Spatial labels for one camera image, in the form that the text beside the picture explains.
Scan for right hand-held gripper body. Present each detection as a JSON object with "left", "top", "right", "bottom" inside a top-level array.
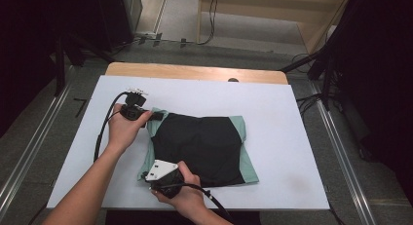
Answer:
[{"left": 144, "top": 159, "right": 187, "bottom": 200}]

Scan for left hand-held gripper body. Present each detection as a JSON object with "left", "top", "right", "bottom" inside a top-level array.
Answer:
[{"left": 119, "top": 87, "right": 154, "bottom": 122}]

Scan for black and green shirt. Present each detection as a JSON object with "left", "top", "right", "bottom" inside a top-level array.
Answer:
[{"left": 137, "top": 107, "right": 260, "bottom": 189}]

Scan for person's left hand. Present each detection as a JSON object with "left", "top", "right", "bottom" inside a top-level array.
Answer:
[{"left": 106, "top": 102, "right": 154, "bottom": 155}]

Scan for person's right hand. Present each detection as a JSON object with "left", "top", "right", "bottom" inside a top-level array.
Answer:
[{"left": 150, "top": 160, "right": 209, "bottom": 220}]

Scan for wooden table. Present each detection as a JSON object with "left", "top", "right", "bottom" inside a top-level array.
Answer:
[{"left": 105, "top": 61, "right": 289, "bottom": 86}]

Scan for black metal stand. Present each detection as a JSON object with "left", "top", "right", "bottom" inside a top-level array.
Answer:
[
  {"left": 53, "top": 33, "right": 115, "bottom": 96},
  {"left": 280, "top": 23, "right": 345, "bottom": 112}
]

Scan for black cabinet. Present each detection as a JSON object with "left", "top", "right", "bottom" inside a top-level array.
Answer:
[{"left": 96, "top": 0, "right": 144, "bottom": 52}]

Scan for white table cover board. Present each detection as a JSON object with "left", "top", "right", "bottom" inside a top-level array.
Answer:
[{"left": 47, "top": 74, "right": 330, "bottom": 210}]

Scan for black curtain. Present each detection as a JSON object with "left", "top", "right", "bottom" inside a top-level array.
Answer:
[
  {"left": 0, "top": 0, "right": 108, "bottom": 138},
  {"left": 324, "top": 0, "right": 413, "bottom": 204}
]

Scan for beige wooden bench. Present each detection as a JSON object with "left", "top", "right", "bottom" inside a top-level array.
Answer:
[{"left": 196, "top": 0, "right": 354, "bottom": 55}]

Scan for left hand-held gripper cable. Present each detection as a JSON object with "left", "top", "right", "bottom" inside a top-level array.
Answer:
[{"left": 93, "top": 91, "right": 131, "bottom": 164}]

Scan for hand-held gripper cable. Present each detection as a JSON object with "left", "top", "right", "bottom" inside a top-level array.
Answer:
[
  {"left": 152, "top": 182, "right": 235, "bottom": 225},
  {"left": 93, "top": 91, "right": 131, "bottom": 164}
]

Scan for right hand-held gripper cable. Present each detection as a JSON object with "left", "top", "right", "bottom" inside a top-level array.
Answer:
[{"left": 152, "top": 182, "right": 235, "bottom": 225}]

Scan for metal floor rail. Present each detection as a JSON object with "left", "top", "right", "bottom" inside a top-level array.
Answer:
[
  {"left": 0, "top": 63, "right": 77, "bottom": 219},
  {"left": 310, "top": 82, "right": 379, "bottom": 225}
]

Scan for black hanging cable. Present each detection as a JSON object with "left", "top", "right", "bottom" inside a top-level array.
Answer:
[{"left": 197, "top": 0, "right": 219, "bottom": 46}]

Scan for black floor cables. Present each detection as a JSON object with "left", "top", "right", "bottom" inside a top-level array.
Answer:
[{"left": 293, "top": 53, "right": 325, "bottom": 119}]

